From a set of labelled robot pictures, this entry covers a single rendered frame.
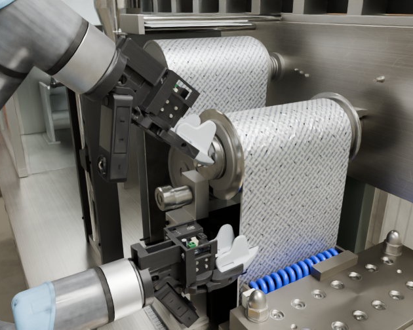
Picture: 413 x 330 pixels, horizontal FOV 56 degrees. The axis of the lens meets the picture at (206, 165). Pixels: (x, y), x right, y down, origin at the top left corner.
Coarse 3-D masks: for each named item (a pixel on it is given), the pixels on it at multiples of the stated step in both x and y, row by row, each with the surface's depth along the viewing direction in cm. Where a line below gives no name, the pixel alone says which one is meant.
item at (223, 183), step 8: (216, 128) 60; (224, 128) 58; (224, 136) 58; (224, 144) 59; (232, 144) 57; (232, 152) 57; (232, 160) 58; (232, 168) 58; (224, 176) 60; (232, 176) 58; (216, 184) 63; (224, 184) 61
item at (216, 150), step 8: (216, 136) 60; (216, 144) 59; (208, 152) 60; (216, 152) 58; (224, 152) 59; (216, 160) 58; (224, 160) 59; (200, 168) 63; (208, 168) 61; (216, 168) 59; (224, 168) 60; (208, 176) 61; (216, 176) 60
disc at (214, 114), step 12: (204, 120) 63; (216, 120) 60; (228, 120) 57; (228, 132) 58; (240, 144) 56; (240, 156) 56; (240, 168) 57; (240, 180) 58; (216, 192) 64; (228, 192) 61
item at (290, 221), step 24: (336, 168) 70; (264, 192) 62; (288, 192) 65; (312, 192) 68; (336, 192) 72; (240, 216) 61; (264, 216) 64; (288, 216) 67; (312, 216) 70; (336, 216) 74; (264, 240) 66; (288, 240) 69; (312, 240) 73; (336, 240) 77; (264, 264) 68; (288, 264) 71; (240, 288) 66
